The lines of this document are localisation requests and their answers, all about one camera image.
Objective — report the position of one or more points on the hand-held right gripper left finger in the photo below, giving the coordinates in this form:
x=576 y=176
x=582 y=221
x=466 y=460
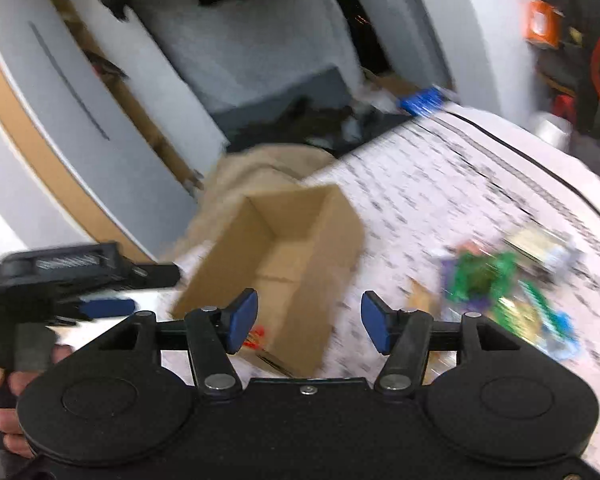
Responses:
x=243 y=316

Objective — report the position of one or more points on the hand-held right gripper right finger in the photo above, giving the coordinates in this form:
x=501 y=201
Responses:
x=374 y=322

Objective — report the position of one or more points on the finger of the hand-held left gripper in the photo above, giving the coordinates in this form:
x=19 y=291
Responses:
x=107 y=307
x=152 y=275

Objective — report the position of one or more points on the red and orange snack packet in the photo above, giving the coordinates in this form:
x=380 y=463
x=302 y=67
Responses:
x=257 y=336

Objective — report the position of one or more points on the brown snack packet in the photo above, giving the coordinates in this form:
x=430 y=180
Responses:
x=422 y=300

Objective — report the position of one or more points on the brown cardboard box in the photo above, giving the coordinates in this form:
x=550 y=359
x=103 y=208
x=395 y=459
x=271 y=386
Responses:
x=300 y=260

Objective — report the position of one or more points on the green and yellow snack packet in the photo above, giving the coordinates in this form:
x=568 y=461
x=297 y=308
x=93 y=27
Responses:
x=517 y=310

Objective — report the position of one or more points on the cream snack packet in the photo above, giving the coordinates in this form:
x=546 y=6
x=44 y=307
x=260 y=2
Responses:
x=535 y=245

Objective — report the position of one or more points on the light blue snack packet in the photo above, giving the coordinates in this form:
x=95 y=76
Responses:
x=562 y=335

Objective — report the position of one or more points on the person's left hand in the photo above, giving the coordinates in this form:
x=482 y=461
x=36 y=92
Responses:
x=10 y=422

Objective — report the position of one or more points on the white printed blanket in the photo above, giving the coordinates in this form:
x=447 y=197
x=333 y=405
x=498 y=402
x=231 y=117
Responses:
x=430 y=195

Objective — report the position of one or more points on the beige coat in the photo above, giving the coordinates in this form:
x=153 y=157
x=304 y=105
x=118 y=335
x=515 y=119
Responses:
x=260 y=165

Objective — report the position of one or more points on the white wooden cabinet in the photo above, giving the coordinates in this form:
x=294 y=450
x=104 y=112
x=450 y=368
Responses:
x=65 y=110

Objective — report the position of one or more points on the dark clothes pile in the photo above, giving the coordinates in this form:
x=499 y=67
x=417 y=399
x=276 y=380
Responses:
x=320 y=125

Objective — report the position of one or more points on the white plastic bag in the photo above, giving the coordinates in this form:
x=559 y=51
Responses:
x=377 y=97

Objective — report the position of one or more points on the shiny blue packet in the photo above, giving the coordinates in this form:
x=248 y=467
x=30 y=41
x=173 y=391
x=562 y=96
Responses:
x=422 y=102

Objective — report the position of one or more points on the brown cardboard piece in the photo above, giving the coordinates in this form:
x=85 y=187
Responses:
x=390 y=82

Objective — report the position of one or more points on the grey padded furniture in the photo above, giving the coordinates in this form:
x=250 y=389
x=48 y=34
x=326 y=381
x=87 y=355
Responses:
x=240 y=50

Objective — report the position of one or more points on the grey round container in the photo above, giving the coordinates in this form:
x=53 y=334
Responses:
x=552 y=130

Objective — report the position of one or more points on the orange tissue box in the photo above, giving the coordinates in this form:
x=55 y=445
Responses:
x=542 y=22

